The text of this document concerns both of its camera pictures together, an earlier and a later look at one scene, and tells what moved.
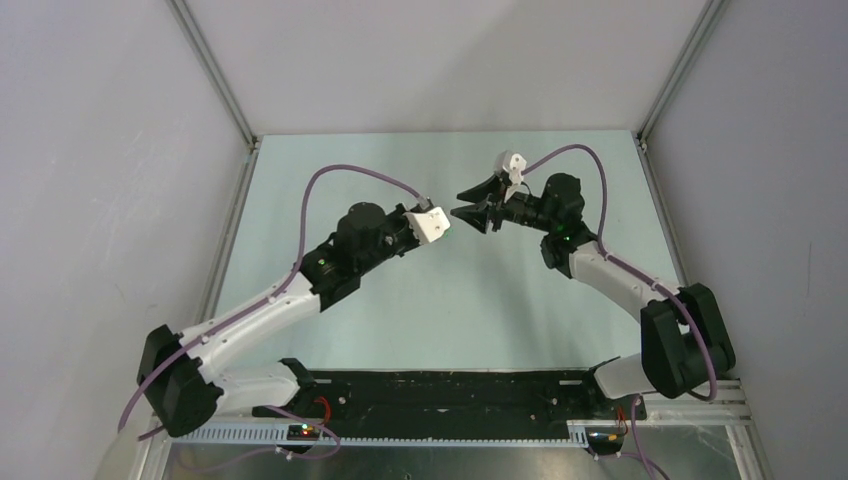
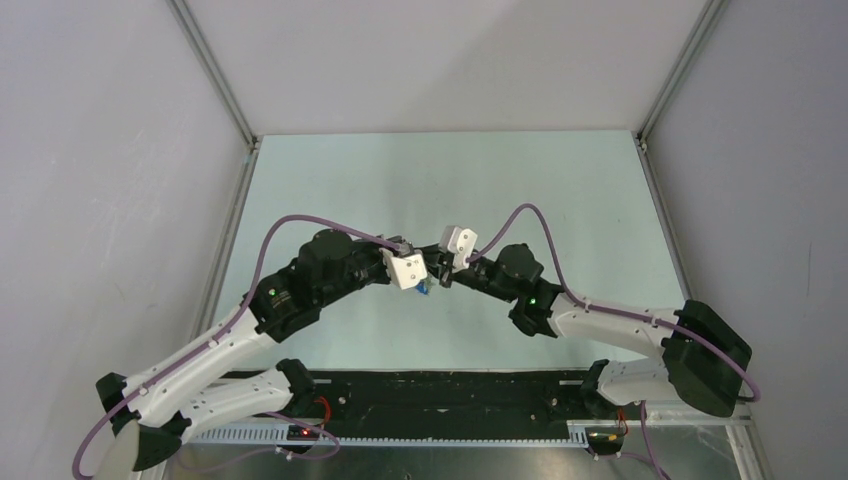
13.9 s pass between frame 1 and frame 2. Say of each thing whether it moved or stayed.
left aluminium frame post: stayed
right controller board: stayed
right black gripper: moved
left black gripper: moved
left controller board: stayed
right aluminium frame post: stayed
